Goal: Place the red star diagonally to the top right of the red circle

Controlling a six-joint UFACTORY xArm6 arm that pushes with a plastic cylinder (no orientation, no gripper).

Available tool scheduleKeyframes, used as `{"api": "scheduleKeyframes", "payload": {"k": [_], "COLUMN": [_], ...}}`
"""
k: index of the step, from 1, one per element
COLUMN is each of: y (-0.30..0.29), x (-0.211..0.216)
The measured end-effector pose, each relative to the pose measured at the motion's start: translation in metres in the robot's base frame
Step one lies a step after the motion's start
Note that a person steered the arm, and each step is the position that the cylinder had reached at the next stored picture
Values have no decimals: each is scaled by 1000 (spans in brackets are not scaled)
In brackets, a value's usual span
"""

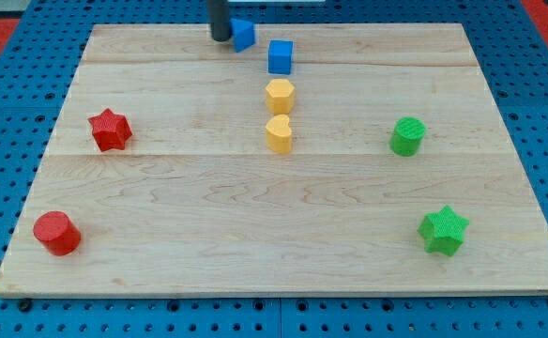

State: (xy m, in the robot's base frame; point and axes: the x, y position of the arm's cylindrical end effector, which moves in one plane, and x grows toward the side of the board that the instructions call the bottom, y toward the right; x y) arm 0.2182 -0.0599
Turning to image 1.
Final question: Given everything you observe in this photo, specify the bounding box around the red star block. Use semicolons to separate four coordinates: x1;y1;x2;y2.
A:
88;108;132;152

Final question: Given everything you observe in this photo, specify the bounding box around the green star block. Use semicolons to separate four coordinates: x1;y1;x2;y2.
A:
418;205;469;256

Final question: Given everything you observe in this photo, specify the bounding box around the yellow heart block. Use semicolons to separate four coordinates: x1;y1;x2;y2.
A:
266;115;293;154

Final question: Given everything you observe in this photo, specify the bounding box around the wooden board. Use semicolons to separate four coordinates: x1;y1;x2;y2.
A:
0;23;548;299

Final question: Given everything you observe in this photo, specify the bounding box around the yellow hexagon block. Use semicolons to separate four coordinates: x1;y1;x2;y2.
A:
265;79;296;115

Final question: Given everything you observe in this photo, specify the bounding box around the blue cube block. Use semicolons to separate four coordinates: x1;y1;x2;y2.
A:
267;40;294;75

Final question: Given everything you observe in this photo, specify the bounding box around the green cylinder block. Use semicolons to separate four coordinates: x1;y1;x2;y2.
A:
389;116;427;157

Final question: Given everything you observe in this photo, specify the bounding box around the blue triangle block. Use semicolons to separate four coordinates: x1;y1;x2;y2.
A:
231;19;256;53

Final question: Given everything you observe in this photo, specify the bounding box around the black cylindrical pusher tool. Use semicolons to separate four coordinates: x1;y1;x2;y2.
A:
206;0;232;42

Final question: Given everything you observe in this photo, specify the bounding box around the red cylinder block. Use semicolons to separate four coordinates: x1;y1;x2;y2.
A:
33;210;82;256

